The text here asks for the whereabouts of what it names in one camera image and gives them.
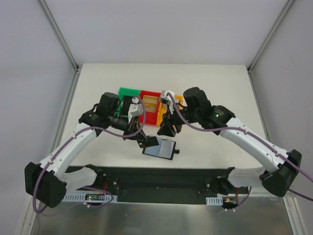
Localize dark grey credit card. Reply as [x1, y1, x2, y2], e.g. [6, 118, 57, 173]
[146, 136, 159, 147]

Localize black leather card holder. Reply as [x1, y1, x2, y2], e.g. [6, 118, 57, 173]
[142, 137, 180, 160]

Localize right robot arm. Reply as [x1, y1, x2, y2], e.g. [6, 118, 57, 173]
[158, 87, 302, 197]

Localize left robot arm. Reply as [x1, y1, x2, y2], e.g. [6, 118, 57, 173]
[24, 92, 146, 213]

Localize black cards in green bin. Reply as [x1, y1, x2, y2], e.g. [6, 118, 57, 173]
[120, 95, 133, 116]

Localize wooden cards in red bin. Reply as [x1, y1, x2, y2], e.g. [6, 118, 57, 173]
[142, 95, 158, 113]

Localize orange plastic bin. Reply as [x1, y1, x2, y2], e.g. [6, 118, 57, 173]
[156, 94, 184, 129]

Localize green plastic bin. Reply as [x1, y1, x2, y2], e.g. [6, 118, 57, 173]
[117, 87, 140, 117]

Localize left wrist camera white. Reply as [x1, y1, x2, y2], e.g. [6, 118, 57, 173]
[128, 96, 144, 120]

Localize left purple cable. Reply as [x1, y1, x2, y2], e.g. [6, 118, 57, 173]
[32, 95, 147, 216]

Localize purple cable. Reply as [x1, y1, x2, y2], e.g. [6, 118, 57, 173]
[166, 92, 313, 212]
[32, 95, 147, 216]

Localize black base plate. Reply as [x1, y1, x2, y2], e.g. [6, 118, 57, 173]
[66, 165, 252, 205]

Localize right white cable duct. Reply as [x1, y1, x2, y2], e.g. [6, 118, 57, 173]
[206, 196, 223, 206]

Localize white cable duct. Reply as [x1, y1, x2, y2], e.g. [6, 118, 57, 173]
[206, 196, 223, 206]
[62, 192, 117, 203]

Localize left white cable duct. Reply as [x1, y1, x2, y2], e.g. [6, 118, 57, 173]
[62, 192, 117, 203]

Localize left aluminium frame post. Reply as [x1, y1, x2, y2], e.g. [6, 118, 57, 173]
[38, 0, 83, 71]

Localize aluminium frame post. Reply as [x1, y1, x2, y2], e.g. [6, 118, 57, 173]
[246, 0, 296, 73]
[38, 0, 83, 71]

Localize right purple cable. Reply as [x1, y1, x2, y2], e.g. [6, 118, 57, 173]
[166, 92, 313, 212]

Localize right aluminium frame post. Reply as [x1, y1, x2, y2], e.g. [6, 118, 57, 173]
[246, 0, 296, 73]

